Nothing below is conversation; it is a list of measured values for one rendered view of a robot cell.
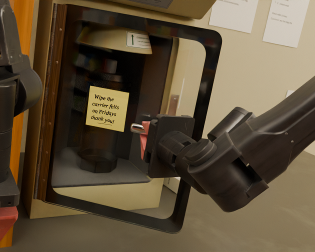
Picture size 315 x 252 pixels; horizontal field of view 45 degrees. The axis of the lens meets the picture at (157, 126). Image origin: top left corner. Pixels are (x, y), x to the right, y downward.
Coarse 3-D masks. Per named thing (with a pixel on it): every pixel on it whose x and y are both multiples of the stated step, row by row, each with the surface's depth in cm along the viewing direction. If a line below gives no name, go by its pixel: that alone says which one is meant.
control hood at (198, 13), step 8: (112, 0) 72; (120, 0) 73; (128, 0) 73; (176, 0) 76; (184, 0) 76; (192, 0) 77; (200, 0) 78; (208, 0) 78; (152, 8) 77; (160, 8) 77; (168, 8) 78; (176, 8) 78; (184, 8) 79; (192, 8) 79; (200, 8) 80; (208, 8) 80; (184, 16) 82; (192, 16) 81; (200, 16) 82
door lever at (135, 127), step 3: (132, 123) 66; (135, 123) 67; (138, 123) 67; (132, 126) 66; (135, 126) 66; (138, 126) 66; (141, 126) 66; (132, 129) 66; (135, 129) 66; (138, 129) 66; (141, 129) 66; (135, 132) 67; (138, 132) 66; (141, 132) 66; (144, 132) 66
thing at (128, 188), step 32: (64, 32) 70; (96, 32) 69; (128, 32) 68; (160, 32) 67; (192, 32) 66; (64, 64) 71; (96, 64) 70; (128, 64) 69; (160, 64) 68; (192, 64) 67; (64, 96) 72; (128, 96) 70; (160, 96) 69; (192, 96) 68; (64, 128) 74; (96, 128) 73; (128, 128) 72; (64, 160) 75; (96, 160) 74; (128, 160) 73; (64, 192) 77; (96, 192) 76; (128, 192) 75; (160, 192) 74; (160, 224) 75
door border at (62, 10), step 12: (60, 12) 69; (60, 24) 69; (60, 36) 70; (60, 48) 70; (60, 60) 71; (48, 84) 72; (48, 96) 73; (48, 108) 73; (48, 120) 74; (48, 132) 75; (48, 144) 75; (48, 156) 76; (48, 168) 76; (36, 180) 77
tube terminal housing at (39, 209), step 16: (48, 0) 72; (64, 0) 70; (80, 0) 72; (96, 0) 73; (48, 16) 71; (144, 16) 79; (160, 16) 81; (176, 16) 83; (48, 32) 71; (48, 48) 72; (32, 112) 81; (32, 128) 80; (32, 144) 80; (32, 160) 79; (32, 176) 79; (32, 192) 79; (32, 208) 80; (48, 208) 82; (64, 208) 84
